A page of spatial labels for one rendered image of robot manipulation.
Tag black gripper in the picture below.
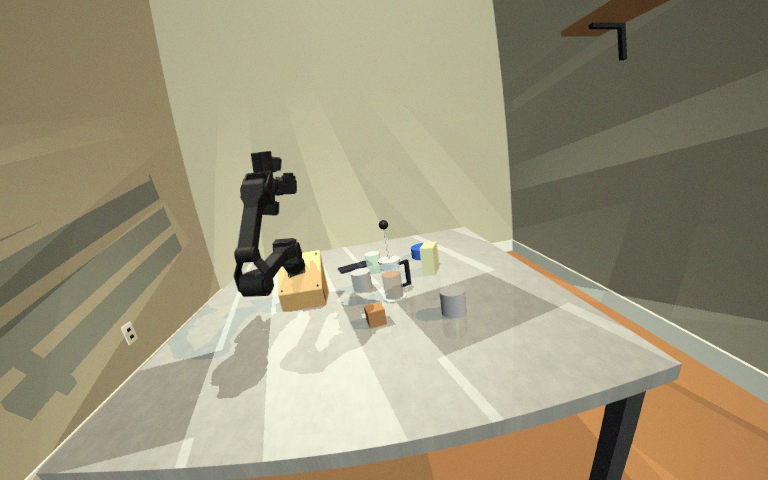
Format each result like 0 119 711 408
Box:
263 156 282 216

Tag blue short cylinder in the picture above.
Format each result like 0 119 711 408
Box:
411 243 424 260

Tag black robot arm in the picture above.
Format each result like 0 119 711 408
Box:
234 151 306 297

